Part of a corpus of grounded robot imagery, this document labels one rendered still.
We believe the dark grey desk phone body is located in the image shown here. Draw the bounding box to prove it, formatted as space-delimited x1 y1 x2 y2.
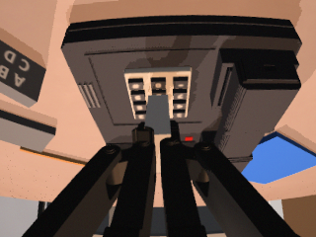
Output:
60 15 302 150

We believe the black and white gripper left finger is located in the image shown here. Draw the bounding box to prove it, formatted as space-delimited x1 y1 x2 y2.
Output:
22 95 159 237

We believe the dark grey rectangular block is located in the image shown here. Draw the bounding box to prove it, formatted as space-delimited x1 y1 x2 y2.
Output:
0 40 46 108

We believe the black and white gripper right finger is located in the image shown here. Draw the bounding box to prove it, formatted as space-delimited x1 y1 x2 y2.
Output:
157 95 301 237

